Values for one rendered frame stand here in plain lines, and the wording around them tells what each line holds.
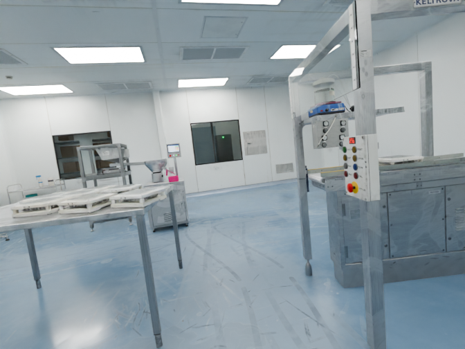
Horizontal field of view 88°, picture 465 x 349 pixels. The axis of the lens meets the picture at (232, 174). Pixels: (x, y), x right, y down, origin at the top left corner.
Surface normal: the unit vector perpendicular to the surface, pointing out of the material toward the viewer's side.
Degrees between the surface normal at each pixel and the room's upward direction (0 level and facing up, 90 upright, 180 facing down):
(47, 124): 90
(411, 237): 90
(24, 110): 90
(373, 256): 90
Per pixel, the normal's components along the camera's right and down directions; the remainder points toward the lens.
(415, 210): 0.03, 0.11
